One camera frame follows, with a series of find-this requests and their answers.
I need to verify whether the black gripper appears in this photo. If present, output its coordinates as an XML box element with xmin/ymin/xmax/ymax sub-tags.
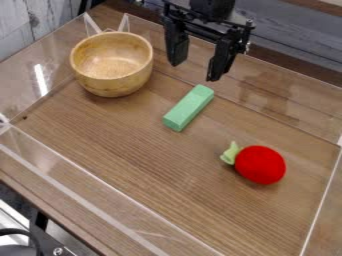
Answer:
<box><xmin>163</xmin><ymin>0</ymin><xmax>255</xmax><ymax>82</ymax></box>

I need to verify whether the green rectangular block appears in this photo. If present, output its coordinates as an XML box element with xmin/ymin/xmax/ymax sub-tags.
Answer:
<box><xmin>163</xmin><ymin>84</ymin><xmax>214</xmax><ymax>132</ymax></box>

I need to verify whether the light wooden bowl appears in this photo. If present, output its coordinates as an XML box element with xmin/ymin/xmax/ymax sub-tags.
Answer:
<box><xmin>69</xmin><ymin>31</ymin><xmax>154</xmax><ymax>98</ymax></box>

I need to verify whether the red plush tomato toy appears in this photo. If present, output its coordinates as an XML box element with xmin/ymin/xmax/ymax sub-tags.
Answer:
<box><xmin>220</xmin><ymin>141</ymin><xmax>286</xmax><ymax>185</ymax></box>

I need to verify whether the clear acrylic tray wall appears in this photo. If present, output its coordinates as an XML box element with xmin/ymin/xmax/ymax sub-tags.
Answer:
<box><xmin>0</xmin><ymin>9</ymin><xmax>342</xmax><ymax>256</ymax></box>

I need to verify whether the black table leg bracket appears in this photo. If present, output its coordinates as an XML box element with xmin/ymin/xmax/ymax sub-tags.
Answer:
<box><xmin>29</xmin><ymin>210</ymin><xmax>83</xmax><ymax>256</ymax></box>

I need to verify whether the black cable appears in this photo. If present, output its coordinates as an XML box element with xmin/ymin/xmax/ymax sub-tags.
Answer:
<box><xmin>0</xmin><ymin>228</ymin><xmax>44</xmax><ymax>256</ymax></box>

